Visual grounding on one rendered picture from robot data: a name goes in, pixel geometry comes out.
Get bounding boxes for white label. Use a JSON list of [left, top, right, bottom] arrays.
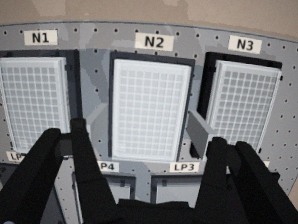
[[263, 161, 270, 167], [135, 33, 174, 51], [227, 35, 262, 54], [169, 162, 199, 172], [6, 151, 25, 162], [97, 160, 119, 172], [24, 30, 58, 45]]

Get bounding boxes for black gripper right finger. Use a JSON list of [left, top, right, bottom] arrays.
[[186, 110, 298, 224]]

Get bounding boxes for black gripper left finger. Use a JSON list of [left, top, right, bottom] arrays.
[[0, 103, 126, 224]]

